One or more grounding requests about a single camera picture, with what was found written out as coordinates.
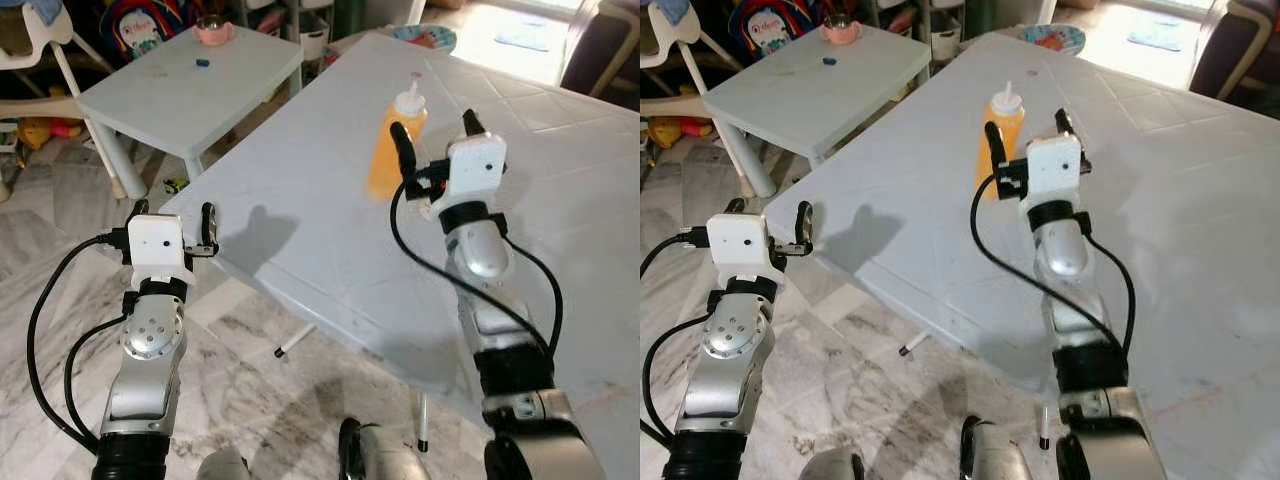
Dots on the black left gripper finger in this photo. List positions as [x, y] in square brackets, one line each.
[733, 207]
[804, 225]
[210, 222]
[141, 208]

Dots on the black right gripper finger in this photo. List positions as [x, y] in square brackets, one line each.
[473, 124]
[1064, 122]
[994, 145]
[403, 148]

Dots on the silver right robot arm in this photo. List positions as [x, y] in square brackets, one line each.
[1062, 250]
[480, 255]

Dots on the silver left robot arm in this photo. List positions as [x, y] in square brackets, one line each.
[730, 340]
[150, 340]

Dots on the orange squeeze bottle white cap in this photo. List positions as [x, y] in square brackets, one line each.
[382, 155]
[1010, 125]

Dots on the colourful printed plate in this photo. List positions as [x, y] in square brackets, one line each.
[425, 38]
[1053, 39]

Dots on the large white plastic table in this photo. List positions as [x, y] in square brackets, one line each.
[320, 250]
[880, 270]

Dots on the light door mat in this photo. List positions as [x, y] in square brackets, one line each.
[1152, 38]
[522, 38]

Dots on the yellow toy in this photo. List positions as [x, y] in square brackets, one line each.
[668, 130]
[40, 130]

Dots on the small white plastic table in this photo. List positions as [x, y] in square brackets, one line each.
[180, 90]
[800, 90]

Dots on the white shelf unit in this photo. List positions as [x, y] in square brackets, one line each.
[290, 30]
[915, 30]

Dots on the dark armchair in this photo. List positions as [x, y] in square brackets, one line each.
[1235, 50]
[600, 50]

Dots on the white high chair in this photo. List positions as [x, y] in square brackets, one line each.
[680, 35]
[55, 30]

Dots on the colourful children's backpack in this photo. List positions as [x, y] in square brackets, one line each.
[775, 22]
[140, 25]

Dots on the pink cup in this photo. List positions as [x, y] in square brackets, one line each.
[842, 32]
[214, 32]

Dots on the silver left robot leg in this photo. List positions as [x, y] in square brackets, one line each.
[832, 466]
[222, 466]

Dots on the silver robot leg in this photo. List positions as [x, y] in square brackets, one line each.
[380, 455]
[222, 466]
[1000, 455]
[832, 466]

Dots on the silver right robot leg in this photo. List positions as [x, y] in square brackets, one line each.
[380, 455]
[1000, 455]

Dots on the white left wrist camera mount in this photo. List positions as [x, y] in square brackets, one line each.
[740, 245]
[158, 245]

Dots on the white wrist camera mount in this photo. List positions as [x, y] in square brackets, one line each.
[475, 165]
[158, 245]
[1052, 165]
[740, 245]

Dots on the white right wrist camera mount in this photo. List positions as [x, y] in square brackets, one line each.
[1052, 165]
[475, 165]

